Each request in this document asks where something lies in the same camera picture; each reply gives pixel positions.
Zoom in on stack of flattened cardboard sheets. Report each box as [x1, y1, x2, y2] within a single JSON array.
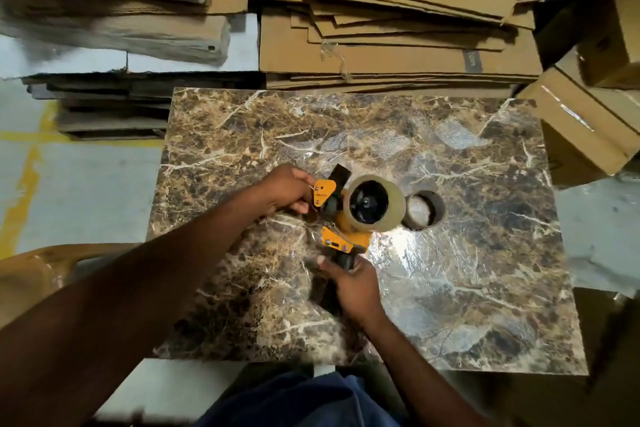
[[258, 0, 551, 92]]

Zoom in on empty cardboard tape core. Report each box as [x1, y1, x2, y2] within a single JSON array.
[[401, 190, 447, 232]]

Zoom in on brown plastic chair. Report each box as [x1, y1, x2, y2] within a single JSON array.
[[0, 243, 143, 330]]

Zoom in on person's left forearm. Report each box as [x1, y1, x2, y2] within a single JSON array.
[[0, 186, 273, 427]]

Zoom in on taped cardboard box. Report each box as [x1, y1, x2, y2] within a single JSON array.
[[515, 49, 640, 187]]

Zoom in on orange tape dispenser gun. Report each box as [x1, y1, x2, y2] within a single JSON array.
[[312, 164, 373, 272]]

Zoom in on plain cardboard box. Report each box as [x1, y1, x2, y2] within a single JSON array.
[[577, 0, 640, 89]]

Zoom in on person's blue trousers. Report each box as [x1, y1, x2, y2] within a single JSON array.
[[195, 371, 401, 427]]

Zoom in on person's left hand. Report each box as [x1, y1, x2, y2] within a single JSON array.
[[258, 164, 317, 216]]

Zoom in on person's right hand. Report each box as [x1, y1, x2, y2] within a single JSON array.
[[316, 255, 387, 327]]

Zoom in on clear packing tape roll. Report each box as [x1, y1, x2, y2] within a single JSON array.
[[342, 174, 407, 234]]

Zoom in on person's right forearm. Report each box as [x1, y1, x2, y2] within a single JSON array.
[[362, 314, 493, 427]]

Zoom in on stack of dark flat boards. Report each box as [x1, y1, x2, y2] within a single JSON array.
[[22, 72, 266, 141]]

